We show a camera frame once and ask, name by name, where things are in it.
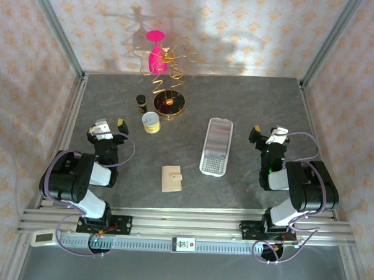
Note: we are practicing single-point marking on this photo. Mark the stack of credit cards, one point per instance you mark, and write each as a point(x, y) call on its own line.
point(218, 138)

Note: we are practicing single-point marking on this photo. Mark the white perforated plastic tray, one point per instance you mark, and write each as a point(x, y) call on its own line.
point(213, 167)

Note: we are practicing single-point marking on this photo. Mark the beige card holder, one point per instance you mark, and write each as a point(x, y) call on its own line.
point(169, 182)

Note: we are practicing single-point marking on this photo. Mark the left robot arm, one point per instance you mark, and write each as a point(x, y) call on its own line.
point(67, 178)

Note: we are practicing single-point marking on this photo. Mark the gold tin can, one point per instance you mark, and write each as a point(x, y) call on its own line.
point(151, 123)

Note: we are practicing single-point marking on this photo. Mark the small dark bottle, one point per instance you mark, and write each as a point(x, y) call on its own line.
point(141, 102)

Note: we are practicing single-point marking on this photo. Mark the pink wine glass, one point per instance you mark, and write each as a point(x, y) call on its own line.
point(153, 61)

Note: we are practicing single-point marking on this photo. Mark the white label with red mark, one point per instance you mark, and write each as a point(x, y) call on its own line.
point(182, 244)

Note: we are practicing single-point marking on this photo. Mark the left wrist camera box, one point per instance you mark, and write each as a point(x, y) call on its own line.
point(102, 130)

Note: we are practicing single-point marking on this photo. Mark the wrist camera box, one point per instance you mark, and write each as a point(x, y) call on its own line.
point(102, 130)
point(277, 135)

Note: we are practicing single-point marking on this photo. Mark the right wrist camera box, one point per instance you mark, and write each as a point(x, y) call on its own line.
point(277, 135)

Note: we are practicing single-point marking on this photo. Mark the aluminium side rail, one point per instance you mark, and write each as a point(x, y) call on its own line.
point(67, 134)
point(312, 120)

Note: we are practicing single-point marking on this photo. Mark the aluminium frame post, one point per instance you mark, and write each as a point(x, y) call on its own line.
point(56, 32)
point(331, 44)

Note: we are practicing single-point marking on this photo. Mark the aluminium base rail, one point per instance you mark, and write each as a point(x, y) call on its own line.
point(186, 222)

